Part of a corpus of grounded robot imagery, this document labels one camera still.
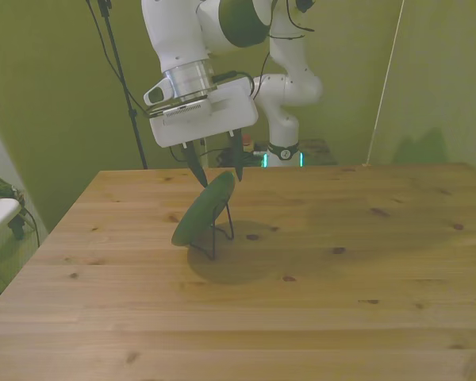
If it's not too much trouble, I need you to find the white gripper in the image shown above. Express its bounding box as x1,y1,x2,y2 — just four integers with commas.
148,76,259,189

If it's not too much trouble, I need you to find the green round plate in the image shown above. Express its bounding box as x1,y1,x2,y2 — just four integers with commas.
171,170,236,248

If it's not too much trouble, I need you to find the black cable bundle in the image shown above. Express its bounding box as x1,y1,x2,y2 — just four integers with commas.
215,147,263,168

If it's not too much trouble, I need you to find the black stand cable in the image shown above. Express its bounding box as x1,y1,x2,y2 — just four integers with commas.
85,0,228,164

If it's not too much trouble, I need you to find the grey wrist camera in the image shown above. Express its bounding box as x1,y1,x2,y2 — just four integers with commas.
148,98,213,120

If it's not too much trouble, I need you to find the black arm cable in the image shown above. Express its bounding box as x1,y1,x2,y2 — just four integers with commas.
144,0,317,118

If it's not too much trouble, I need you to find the black wire plate stand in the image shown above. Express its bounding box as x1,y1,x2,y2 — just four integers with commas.
187,198,236,262

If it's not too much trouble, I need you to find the black camera stand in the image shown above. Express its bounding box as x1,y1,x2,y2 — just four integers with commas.
85,0,149,171

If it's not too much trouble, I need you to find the thin white cord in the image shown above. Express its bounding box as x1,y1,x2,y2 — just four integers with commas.
363,0,405,167

